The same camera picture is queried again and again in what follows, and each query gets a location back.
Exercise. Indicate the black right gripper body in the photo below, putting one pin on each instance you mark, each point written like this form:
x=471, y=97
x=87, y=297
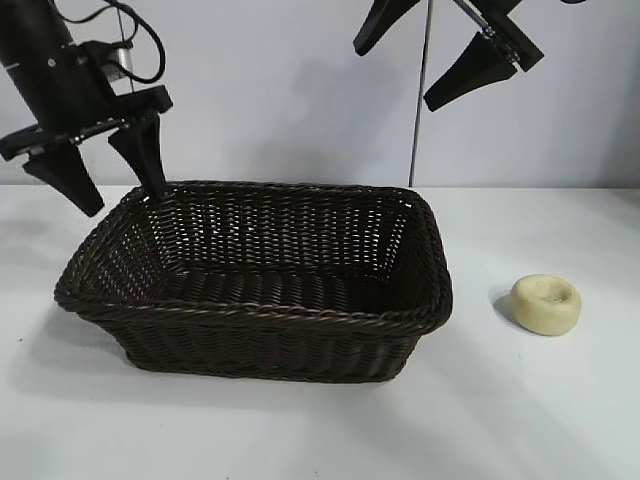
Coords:
x=517, y=47

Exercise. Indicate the dark brown woven wicker basket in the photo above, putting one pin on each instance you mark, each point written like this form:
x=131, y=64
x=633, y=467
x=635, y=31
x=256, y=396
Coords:
x=250, y=340

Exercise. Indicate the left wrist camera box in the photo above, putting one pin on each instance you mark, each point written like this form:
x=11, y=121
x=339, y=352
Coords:
x=95, y=60

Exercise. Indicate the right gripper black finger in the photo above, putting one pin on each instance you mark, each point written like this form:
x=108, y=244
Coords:
x=382, y=25
x=475, y=70

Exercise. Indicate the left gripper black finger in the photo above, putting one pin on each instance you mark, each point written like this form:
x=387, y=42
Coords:
x=142, y=155
x=70, y=180

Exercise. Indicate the pale yellow egg yolk pastry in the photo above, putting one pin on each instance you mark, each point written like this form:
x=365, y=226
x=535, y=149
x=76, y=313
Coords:
x=537, y=310

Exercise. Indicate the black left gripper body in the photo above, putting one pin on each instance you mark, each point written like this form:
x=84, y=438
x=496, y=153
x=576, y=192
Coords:
x=50, y=100

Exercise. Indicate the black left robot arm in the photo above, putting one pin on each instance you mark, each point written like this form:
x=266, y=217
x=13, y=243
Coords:
x=30, y=15

